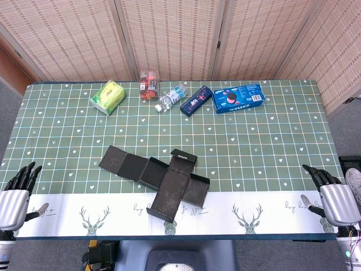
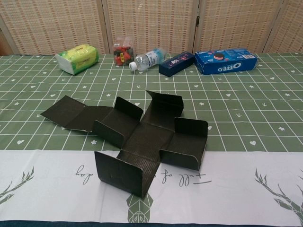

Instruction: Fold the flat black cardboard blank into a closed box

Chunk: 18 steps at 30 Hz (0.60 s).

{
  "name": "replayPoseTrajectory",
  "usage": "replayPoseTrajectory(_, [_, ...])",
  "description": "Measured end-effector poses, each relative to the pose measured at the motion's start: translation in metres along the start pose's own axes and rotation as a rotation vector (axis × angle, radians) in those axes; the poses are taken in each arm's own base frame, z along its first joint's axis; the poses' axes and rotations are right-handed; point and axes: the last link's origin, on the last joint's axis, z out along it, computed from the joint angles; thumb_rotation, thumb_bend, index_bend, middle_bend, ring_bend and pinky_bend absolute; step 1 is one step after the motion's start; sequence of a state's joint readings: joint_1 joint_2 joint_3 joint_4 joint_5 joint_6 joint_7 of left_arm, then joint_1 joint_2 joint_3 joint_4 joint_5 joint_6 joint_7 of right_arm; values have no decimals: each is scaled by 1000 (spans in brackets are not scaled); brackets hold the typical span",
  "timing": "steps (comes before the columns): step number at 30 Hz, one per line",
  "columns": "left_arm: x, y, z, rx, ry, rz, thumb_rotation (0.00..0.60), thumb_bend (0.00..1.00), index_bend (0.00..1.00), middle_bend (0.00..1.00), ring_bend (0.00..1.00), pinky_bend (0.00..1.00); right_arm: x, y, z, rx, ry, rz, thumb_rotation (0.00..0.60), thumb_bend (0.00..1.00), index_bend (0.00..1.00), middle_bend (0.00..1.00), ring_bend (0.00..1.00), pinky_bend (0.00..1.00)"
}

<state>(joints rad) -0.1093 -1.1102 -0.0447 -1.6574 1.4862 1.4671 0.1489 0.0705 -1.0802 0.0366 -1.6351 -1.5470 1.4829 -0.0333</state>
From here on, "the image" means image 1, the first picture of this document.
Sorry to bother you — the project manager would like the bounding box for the red snack package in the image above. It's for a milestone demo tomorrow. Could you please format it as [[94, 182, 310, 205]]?
[[139, 70, 161, 102]]

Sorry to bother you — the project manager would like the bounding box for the black plastic tray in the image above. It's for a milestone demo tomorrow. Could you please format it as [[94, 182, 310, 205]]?
[[338, 155, 361, 181]]

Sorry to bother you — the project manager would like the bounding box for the dark blue slim box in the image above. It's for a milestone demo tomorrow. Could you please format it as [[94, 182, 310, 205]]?
[[180, 85, 213, 117]]

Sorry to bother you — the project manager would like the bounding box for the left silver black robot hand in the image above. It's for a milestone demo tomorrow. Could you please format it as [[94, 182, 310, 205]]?
[[0, 161, 49, 231]]

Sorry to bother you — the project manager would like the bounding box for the green grid tablecloth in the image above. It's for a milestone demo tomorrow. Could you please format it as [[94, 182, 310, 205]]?
[[0, 80, 341, 241]]

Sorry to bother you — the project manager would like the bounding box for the black device under table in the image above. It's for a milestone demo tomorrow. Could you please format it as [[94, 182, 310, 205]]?
[[81, 240, 119, 271]]

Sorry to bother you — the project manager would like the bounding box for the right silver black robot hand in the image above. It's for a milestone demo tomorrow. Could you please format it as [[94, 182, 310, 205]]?
[[300, 164, 361, 227]]

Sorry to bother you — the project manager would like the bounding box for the black paper box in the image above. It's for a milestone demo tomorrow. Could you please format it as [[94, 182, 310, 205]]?
[[98, 145, 211, 221]]

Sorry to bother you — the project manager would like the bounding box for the blue Oreo cookie package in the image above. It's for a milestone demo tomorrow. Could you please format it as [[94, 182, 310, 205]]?
[[211, 83, 266, 115]]

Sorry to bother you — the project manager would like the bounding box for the green tissue pack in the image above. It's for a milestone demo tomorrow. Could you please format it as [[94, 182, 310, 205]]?
[[90, 80, 126, 116]]

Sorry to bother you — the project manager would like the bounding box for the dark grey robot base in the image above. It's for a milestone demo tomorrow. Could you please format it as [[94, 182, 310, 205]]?
[[117, 239, 237, 271]]

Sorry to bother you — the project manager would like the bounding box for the white sneaker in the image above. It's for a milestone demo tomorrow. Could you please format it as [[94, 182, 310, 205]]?
[[344, 167, 361, 204]]

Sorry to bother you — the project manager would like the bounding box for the bamboo folding screen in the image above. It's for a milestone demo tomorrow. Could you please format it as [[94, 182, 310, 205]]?
[[0, 0, 361, 116]]

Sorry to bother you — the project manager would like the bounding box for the clear plastic water bottle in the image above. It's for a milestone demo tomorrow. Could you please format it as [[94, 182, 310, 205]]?
[[154, 84, 189, 113]]

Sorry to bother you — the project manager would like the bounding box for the brown wooden door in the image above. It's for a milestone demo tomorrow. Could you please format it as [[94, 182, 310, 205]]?
[[0, 42, 34, 95]]

